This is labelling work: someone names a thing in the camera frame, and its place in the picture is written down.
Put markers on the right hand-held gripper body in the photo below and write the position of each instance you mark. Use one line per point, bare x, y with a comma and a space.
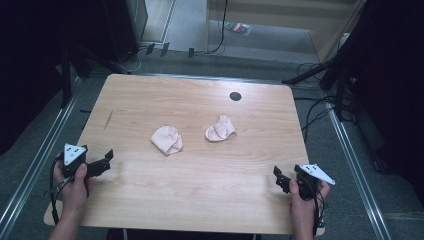
311, 180

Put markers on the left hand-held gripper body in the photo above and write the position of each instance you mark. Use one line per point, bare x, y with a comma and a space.
74, 159

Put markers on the pink sock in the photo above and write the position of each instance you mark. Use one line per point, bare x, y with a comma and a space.
220, 130
167, 140

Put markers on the person's right hand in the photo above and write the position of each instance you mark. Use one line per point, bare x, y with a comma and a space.
305, 203

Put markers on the person's left hand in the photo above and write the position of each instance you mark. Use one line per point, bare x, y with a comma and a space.
75, 191

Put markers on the black stand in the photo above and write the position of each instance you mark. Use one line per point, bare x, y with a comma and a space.
66, 76
336, 73

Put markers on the black round table grommet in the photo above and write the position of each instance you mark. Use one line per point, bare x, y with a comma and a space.
235, 96

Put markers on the black power plug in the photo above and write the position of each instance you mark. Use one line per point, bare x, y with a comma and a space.
150, 48
191, 52
165, 48

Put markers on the dark cabinet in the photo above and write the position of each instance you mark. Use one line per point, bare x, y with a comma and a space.
126, 26

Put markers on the colourful packet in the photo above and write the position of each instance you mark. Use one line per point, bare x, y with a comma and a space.
238, 28

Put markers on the metal floor rail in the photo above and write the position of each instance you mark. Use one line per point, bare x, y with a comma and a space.
36, 160
356, 173

